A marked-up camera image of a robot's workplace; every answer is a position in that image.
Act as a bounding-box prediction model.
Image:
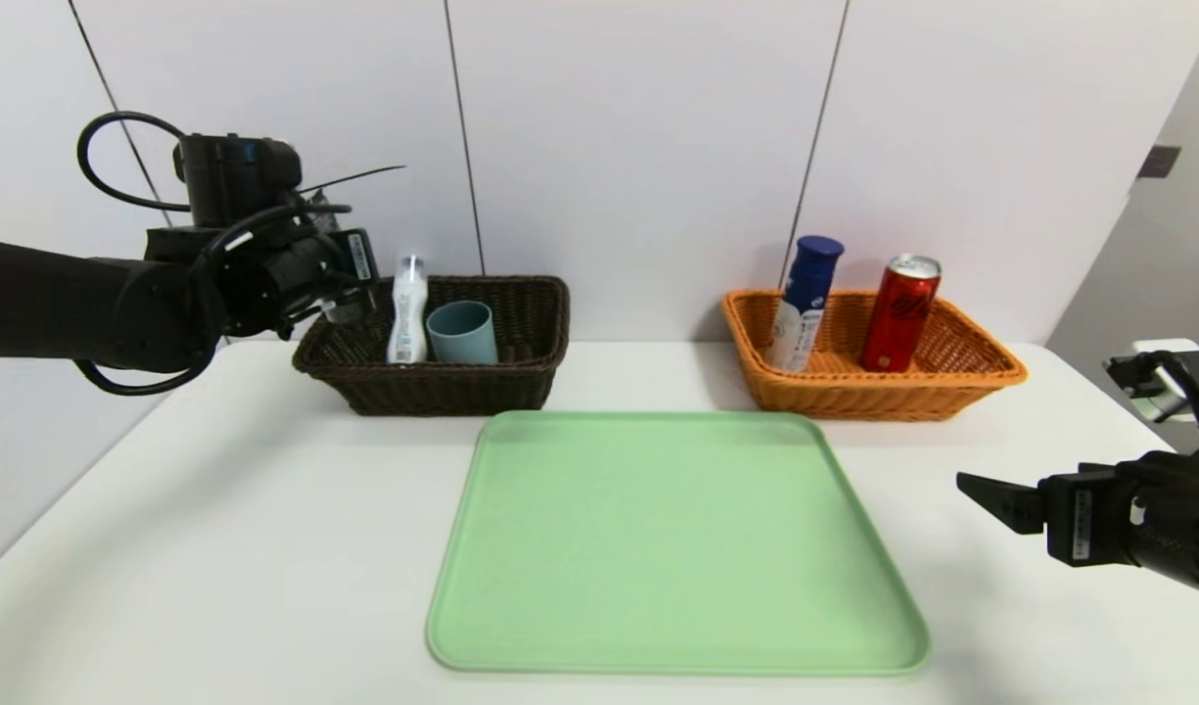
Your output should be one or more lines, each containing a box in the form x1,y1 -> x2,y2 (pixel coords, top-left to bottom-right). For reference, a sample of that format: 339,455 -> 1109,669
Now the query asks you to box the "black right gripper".
955,461 -> 1199,603

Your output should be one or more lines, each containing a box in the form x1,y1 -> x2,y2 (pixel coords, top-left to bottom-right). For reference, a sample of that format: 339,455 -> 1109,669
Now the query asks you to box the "red soda can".
859,254 -> 944,374

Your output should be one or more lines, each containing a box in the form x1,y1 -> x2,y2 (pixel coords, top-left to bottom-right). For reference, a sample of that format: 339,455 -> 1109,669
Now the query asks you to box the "white bottle with blue cap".
766,235 -> 846,374

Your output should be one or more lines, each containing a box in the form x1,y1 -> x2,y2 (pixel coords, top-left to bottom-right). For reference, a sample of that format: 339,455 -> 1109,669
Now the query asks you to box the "teal plastic cup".
426,301 -> 499,365

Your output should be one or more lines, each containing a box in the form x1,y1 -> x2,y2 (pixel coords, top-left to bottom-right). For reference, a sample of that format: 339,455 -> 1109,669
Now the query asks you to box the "clear white plastic bottle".
387,256 -> 431,365

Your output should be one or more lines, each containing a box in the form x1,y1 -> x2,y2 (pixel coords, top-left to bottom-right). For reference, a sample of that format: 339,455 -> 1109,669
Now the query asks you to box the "orange wicker basket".
721,289 -> 1029,423

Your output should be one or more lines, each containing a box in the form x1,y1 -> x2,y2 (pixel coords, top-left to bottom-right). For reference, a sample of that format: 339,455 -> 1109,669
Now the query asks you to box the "dark brown wicker basket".
293,275 -> 572,418

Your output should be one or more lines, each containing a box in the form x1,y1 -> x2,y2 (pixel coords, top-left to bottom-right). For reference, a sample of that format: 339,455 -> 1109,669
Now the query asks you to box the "light green plastic tray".
427,410 -> 931,677

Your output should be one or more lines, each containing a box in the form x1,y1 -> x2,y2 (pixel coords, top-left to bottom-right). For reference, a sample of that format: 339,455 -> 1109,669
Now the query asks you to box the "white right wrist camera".
1103,339 -> 1199,424

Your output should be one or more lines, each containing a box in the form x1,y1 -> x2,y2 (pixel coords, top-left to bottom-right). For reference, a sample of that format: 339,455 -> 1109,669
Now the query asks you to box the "thin black cable tie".
299,164 -> 407,195

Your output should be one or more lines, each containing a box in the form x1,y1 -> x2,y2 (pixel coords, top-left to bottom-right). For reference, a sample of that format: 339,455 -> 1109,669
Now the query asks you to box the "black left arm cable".
72,338 -> 220,399
76,111 -> 193,213

